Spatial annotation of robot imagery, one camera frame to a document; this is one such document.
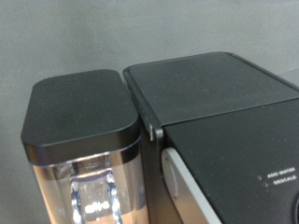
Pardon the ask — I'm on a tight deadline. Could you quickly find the black Keurig coffee machine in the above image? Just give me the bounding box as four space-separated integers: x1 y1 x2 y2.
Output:
20 50 299 224

